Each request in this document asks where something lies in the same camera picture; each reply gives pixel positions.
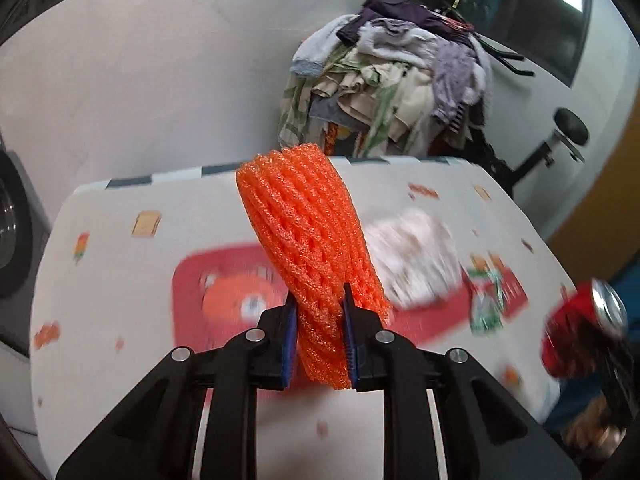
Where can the orange foam net sleeve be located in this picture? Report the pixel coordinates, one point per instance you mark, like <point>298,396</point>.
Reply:
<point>305,210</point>

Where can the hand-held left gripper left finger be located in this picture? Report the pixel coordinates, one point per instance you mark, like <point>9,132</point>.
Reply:
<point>288,340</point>

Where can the pile of clothes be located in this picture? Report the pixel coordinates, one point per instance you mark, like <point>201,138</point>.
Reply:
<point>390,85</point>

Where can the dark window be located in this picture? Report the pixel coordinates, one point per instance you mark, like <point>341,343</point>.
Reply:
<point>530,0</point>

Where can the white crumpled tissue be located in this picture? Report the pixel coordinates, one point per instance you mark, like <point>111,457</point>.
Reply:
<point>415,255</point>

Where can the black exercise bike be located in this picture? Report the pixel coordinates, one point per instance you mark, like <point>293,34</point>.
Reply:
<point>572,125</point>

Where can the grey washing machine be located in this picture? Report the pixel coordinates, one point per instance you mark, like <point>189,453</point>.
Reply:
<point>15,220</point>

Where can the person's right hand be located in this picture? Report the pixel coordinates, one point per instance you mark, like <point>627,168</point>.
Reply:
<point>592,432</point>

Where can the red printed placemat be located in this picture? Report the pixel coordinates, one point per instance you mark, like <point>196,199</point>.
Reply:
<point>225,285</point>

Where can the red soda can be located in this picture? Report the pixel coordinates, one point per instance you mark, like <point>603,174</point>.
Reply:
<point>570,330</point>

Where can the green candy wrapper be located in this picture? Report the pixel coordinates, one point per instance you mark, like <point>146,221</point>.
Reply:
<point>485,305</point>

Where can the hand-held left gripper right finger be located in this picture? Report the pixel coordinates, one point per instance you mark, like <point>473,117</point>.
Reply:
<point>351,345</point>

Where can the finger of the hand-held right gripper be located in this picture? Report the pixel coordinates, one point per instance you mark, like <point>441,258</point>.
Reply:
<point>617,385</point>

